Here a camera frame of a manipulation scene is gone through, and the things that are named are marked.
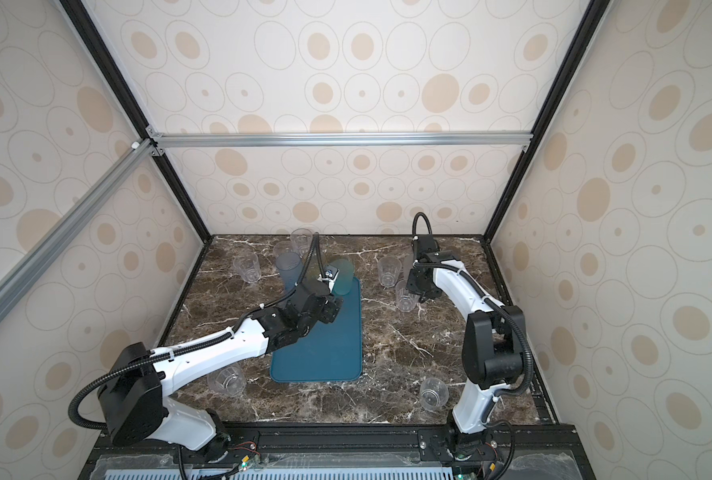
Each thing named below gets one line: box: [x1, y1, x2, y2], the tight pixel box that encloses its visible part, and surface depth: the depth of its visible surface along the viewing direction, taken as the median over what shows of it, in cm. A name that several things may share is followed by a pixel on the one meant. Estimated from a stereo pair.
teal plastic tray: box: [270, 277, 363, 383], surface depth 91 cm
